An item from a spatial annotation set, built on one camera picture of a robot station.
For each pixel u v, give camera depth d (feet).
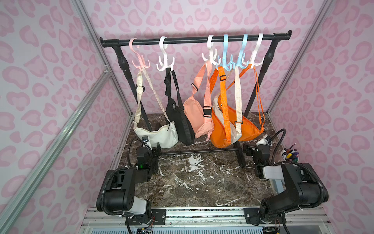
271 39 1.70
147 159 2.28
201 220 2.37
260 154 2.28
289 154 2.65
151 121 3.77
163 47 1.63
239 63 1.92
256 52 1.81
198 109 2.83
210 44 1.63
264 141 2.63
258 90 2.22
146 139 2.61
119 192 1.46
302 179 1.65
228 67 1.91
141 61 1.81
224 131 2.36
